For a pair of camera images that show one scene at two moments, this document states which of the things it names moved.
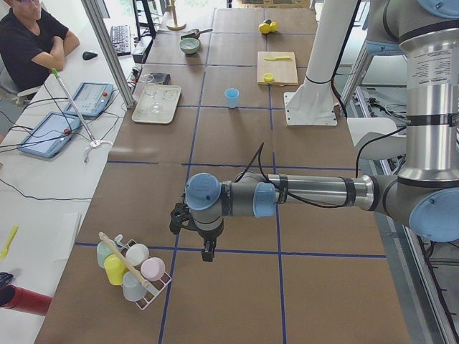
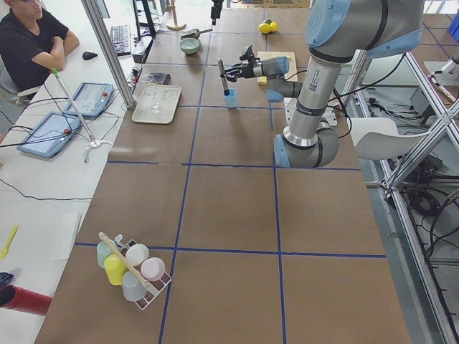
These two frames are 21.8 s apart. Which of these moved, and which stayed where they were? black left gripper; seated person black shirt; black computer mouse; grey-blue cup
Moved: black left gripper
Stayed: seated person black shirt; black computer mouse; grey-blue cup
